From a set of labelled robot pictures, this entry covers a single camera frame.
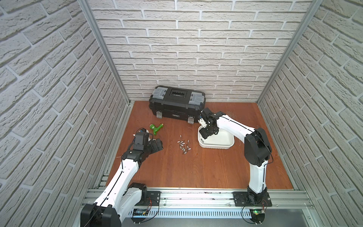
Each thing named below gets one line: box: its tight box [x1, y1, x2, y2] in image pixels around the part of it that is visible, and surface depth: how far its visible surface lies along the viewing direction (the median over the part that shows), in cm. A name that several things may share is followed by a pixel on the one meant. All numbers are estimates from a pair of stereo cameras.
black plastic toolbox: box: [148, 85, 207, 124], surface depth 101 cm
